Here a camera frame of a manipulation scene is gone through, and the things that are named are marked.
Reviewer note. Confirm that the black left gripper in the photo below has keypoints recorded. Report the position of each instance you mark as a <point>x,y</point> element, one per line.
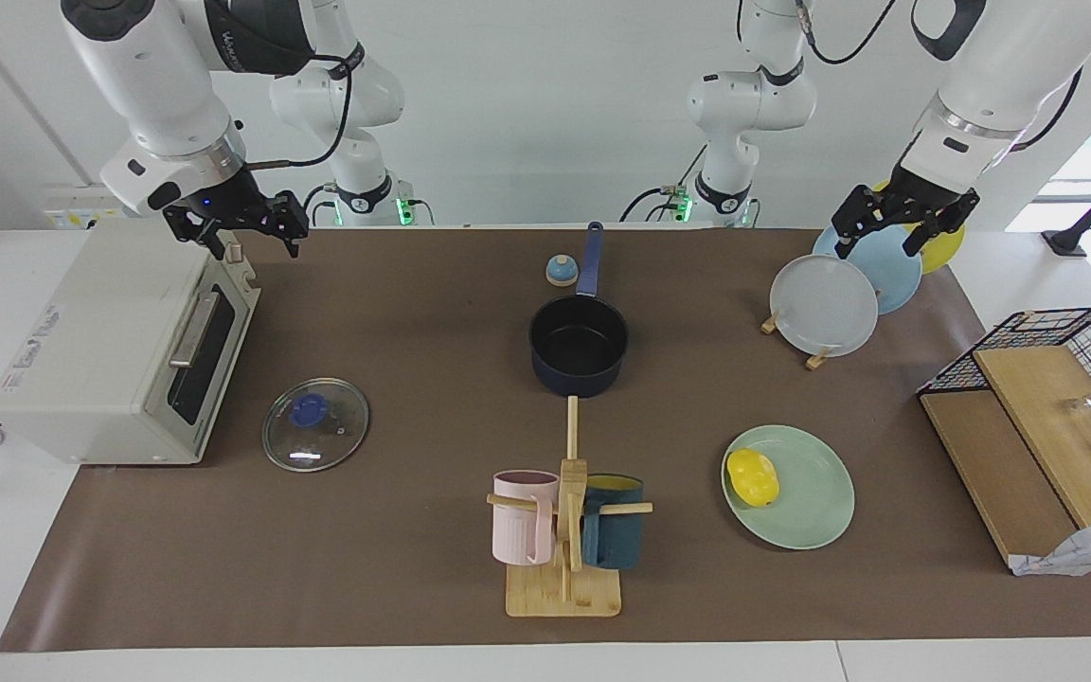
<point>924,197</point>

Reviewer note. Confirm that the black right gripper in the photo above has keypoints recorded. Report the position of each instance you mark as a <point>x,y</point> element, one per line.
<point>228,204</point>

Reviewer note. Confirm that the glass lid with blue knob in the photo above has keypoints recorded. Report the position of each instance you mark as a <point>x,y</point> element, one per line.
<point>316,426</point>

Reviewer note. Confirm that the yellow potato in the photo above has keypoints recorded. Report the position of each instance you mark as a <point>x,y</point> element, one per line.
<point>752,476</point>

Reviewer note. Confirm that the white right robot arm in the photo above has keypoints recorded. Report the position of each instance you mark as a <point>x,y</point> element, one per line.
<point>148,76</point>

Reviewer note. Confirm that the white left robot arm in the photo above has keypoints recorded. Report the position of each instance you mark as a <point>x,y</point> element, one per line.
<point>1010,66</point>

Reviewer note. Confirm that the yellow plate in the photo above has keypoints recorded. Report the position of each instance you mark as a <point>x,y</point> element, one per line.
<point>943,251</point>

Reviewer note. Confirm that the light blue plate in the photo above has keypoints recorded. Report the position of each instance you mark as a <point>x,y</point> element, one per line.
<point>898,275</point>

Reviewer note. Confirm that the grey plate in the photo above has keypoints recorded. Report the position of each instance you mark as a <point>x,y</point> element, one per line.
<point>822,308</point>

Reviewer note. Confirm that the wooden plate rack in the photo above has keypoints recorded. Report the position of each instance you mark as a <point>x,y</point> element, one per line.
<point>817,360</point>

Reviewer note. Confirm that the light green plate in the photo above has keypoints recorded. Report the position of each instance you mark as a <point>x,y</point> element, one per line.
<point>811,497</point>

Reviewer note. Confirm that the dark blue pot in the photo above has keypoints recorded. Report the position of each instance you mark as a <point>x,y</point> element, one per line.
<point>579,346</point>

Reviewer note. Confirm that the white power strip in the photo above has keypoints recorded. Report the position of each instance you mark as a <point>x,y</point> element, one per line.
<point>72,213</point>

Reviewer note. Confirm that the beige toaster oven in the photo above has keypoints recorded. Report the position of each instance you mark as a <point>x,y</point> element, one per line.
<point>100,341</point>

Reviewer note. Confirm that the light wooden board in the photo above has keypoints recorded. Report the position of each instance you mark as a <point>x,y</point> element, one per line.
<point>1047,417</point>

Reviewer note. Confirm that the small blue bell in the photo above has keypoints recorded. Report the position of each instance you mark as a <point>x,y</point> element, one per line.
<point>561,273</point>

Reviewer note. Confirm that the brown table mat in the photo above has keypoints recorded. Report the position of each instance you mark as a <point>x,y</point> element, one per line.
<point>394,530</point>

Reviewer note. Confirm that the white patterned cloth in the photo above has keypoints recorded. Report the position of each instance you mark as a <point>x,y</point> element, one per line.
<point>1090,549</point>

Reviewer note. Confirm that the pink mug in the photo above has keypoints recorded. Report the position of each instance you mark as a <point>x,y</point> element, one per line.
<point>519,521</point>

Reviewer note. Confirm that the teal mug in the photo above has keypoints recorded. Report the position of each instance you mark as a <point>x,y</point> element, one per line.
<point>617,535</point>

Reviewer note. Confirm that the wooden mug rack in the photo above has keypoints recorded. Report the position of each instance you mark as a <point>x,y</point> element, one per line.
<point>564,592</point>

